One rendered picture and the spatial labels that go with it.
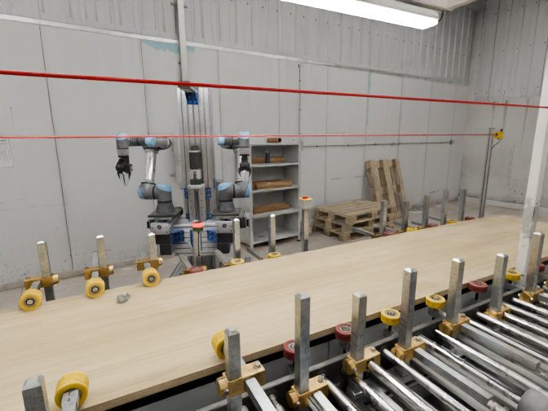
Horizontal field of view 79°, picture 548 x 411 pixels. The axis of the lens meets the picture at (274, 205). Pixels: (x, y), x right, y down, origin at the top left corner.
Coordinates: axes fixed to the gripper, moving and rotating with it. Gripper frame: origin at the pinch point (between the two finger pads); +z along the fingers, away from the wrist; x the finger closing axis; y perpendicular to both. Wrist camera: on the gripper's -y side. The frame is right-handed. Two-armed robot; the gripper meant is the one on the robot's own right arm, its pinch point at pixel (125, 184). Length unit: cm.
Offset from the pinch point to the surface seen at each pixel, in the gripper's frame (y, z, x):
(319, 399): -147, 49, -111
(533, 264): -88, 31, -229
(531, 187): -69, -4, -238
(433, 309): -100, 47, -173
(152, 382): -146, 42, -60
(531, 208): -71, 7, -238
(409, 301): -126, 28, -148
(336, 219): 281, 101, -220
